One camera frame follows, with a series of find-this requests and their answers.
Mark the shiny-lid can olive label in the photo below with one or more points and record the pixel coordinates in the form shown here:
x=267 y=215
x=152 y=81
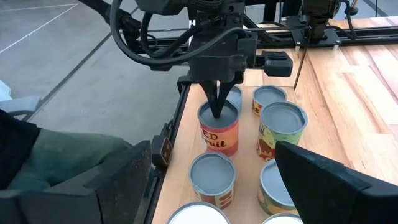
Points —
x=281 y=220

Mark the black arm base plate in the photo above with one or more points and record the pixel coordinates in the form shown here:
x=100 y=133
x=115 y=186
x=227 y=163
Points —
x=295 y=37

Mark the grey-lid can red fruit label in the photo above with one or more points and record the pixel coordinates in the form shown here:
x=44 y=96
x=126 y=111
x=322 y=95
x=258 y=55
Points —
x=220 y=137

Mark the plain grey-lid can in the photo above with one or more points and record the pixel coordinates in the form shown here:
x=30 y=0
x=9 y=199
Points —
x=236 y=98

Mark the person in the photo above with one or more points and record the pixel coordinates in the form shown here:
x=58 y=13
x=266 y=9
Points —
x=62 y=155

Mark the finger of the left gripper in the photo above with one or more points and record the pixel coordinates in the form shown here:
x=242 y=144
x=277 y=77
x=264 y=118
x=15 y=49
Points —
x=210 y=91
x=226 y=91

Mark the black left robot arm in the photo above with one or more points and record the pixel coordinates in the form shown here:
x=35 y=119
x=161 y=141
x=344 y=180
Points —
x=217 y=4

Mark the shiny-lid can dark label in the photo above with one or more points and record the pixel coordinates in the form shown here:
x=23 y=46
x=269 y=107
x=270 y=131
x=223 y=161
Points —
x=197 y=216

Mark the pale grey chair armrest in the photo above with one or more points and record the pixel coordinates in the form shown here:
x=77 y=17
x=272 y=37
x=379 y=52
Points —
x=18 y=104

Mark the grey-lid can yellow green label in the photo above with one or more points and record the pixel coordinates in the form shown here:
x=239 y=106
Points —
x=272 y=186

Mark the grey-lid can red beige label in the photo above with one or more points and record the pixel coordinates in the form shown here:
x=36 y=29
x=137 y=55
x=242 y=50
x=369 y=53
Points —
x=212 y=177

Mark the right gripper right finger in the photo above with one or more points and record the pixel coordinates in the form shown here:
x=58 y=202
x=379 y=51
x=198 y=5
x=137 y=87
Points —
x=342 y=202

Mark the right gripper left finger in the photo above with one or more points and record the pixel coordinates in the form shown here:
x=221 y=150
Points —
x=77 y=205

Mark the grey-lid can green red label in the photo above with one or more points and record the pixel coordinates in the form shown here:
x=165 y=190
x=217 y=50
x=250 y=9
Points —
x=281 y=119

